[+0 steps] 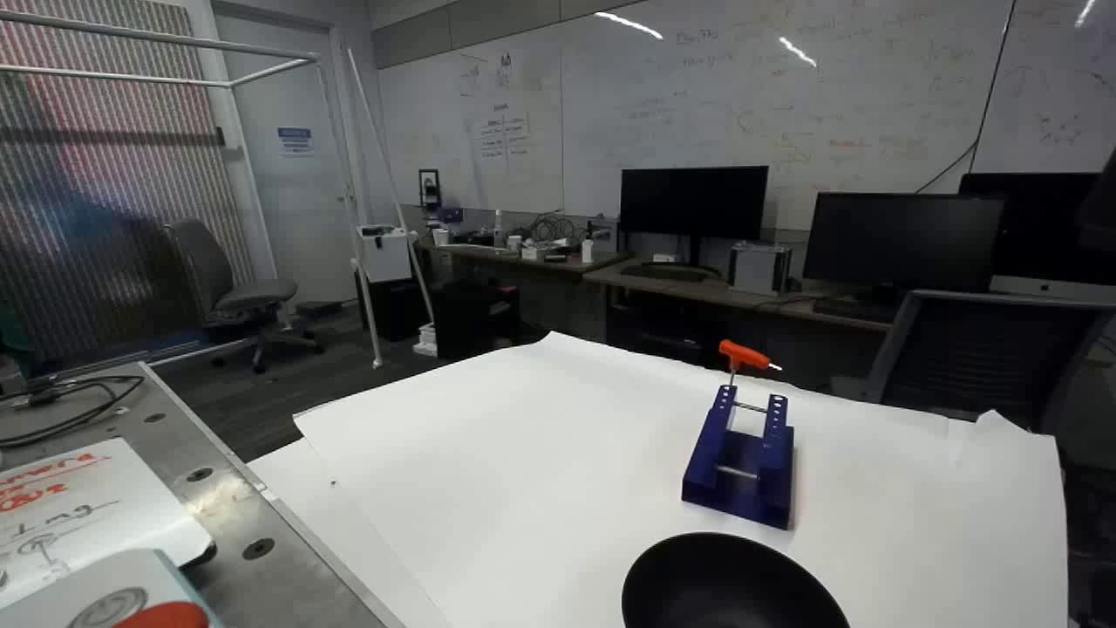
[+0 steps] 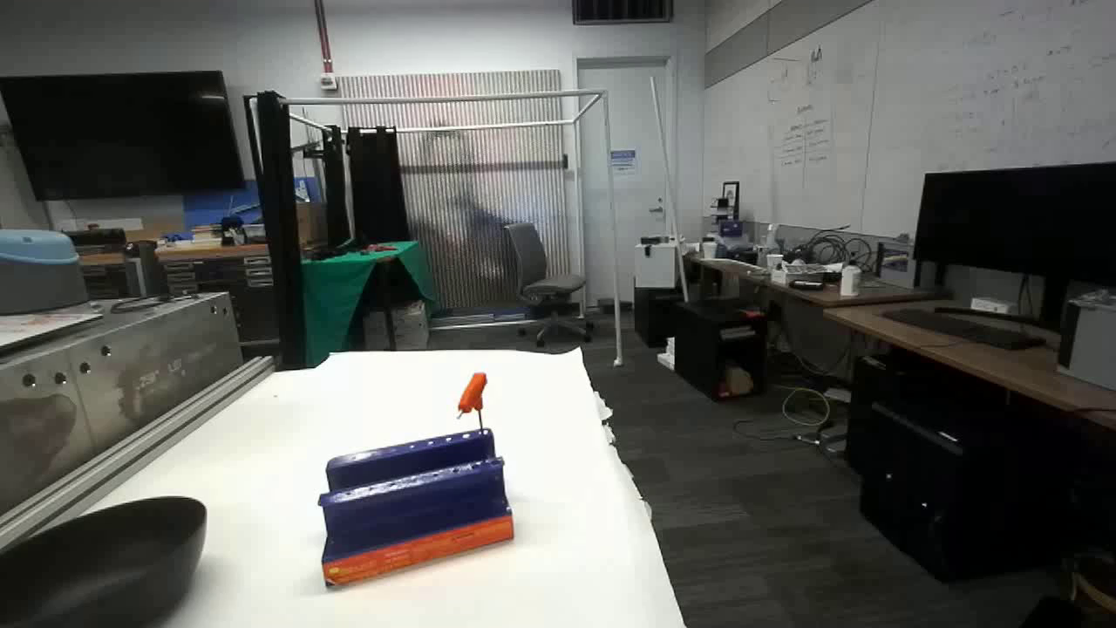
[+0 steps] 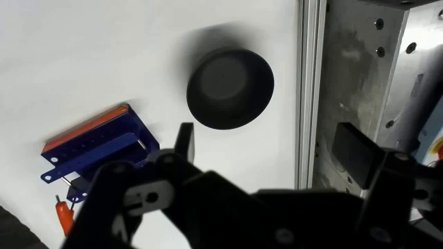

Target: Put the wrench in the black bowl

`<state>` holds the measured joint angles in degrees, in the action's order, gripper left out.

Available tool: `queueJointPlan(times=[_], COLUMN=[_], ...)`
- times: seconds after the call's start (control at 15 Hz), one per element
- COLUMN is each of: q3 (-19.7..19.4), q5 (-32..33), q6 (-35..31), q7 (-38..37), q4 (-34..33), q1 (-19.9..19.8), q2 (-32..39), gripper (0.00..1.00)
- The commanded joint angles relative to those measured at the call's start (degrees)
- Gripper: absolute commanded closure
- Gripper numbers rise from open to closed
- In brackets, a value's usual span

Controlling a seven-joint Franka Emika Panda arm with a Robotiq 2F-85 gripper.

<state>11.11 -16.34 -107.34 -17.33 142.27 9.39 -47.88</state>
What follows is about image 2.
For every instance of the black bowl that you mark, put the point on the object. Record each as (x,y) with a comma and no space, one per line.
(98,562)

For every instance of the grey office chair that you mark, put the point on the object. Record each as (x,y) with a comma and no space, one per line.
(552,285)

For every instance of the white small cart box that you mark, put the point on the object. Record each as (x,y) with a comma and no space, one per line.
(658,268)

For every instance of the grey mesh partition panel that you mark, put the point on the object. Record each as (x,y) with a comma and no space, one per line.
(488,210)

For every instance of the black cabinet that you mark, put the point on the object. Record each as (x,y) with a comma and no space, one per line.
(719,350)

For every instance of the blue door sign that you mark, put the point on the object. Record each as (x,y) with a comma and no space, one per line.
(625,157)

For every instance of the small black device stand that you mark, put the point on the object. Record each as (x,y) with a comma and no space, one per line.
(731,204)

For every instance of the white door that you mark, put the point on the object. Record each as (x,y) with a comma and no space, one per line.
(632,118)

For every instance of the black upright panels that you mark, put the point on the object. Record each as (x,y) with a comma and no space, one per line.
(378,187)

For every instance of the green cloth covered table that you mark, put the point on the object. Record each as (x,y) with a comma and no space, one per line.
(336,292)

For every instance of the white paper table cover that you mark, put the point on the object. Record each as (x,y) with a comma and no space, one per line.
(350,394)

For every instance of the blue tool rack orange base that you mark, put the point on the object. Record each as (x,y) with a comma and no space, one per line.
(411,511)

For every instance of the cluttered wooden desk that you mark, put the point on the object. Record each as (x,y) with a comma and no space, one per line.
(812,292)

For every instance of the white paper cup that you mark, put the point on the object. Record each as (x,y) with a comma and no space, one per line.
(849,281)

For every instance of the black ceiling vent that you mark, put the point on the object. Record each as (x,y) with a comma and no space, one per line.
(621,7)

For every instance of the wooden workbench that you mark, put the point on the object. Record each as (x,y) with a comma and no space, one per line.
(196,250)

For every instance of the black keyboard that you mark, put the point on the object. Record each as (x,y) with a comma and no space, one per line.
(964,331)

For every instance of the black computer tower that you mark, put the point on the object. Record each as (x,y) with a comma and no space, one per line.
(953,490)

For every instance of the black computer monitor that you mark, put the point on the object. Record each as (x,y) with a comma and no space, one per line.
(1014,221)

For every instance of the blue grey device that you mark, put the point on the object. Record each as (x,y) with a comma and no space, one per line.
(36,268)

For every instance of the white computer box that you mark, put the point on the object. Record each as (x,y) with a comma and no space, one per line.
(1090,341)

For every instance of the white pipe frame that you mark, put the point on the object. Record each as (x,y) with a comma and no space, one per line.
(611,230)

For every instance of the red wall pipe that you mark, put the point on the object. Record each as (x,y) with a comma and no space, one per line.
(321,39)

